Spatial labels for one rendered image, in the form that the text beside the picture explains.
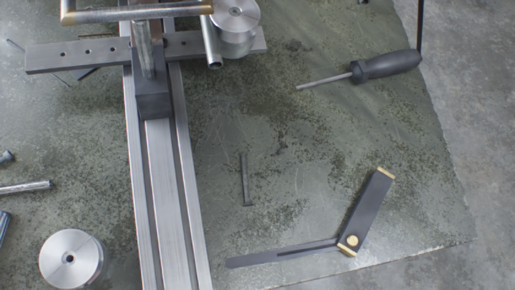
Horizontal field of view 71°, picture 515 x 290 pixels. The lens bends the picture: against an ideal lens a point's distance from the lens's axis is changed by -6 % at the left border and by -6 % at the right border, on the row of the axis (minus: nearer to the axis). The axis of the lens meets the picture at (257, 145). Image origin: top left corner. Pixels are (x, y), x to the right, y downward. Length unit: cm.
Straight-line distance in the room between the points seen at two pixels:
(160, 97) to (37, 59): 14
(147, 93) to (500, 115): 172
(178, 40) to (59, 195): 20
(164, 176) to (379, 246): 24
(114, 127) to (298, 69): 22
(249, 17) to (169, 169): 17
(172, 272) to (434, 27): 177
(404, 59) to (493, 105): 144
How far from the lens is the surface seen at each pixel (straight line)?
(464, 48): 201
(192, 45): 42
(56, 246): 36
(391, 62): 49
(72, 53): 43
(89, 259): 35
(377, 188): 43
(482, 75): 198
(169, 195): 37
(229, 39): 39
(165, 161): 38
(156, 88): 35
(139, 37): 30
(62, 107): 45
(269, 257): 39
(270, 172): 41
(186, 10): 28
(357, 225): 41
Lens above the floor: 127
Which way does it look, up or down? 68 degrees down
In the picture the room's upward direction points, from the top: 25 degrees clockwise
